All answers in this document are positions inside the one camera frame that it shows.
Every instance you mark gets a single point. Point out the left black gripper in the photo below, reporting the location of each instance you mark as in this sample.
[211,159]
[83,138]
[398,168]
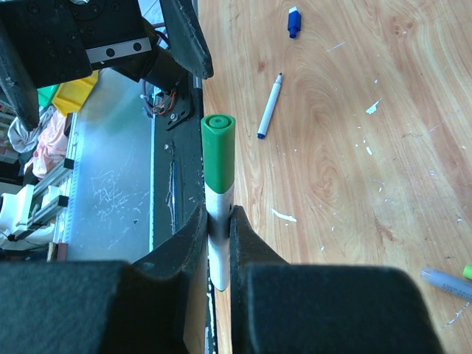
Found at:
[44,43]

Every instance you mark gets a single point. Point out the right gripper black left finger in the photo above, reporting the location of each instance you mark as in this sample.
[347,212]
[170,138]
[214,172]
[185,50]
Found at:
[156,305]

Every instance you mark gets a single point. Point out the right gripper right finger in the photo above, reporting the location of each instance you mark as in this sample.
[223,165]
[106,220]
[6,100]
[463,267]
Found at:
[278,307]

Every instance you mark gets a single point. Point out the green capped white marker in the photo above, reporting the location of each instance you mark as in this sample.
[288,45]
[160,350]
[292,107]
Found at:
[218,144]

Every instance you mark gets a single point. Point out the blue capped white marker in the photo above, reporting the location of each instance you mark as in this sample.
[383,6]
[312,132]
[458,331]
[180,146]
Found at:
[270,105]

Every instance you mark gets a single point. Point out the grey marker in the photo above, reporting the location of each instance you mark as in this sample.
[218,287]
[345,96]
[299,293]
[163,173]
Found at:
[447,282]

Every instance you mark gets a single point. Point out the lime green capped pen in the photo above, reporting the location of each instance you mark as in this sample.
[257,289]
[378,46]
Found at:
[467,272]

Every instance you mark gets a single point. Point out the blue marker cap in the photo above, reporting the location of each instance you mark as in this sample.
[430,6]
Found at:
[294,22]

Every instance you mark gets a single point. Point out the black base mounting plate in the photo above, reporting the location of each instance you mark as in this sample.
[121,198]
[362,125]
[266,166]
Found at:
[178,177]

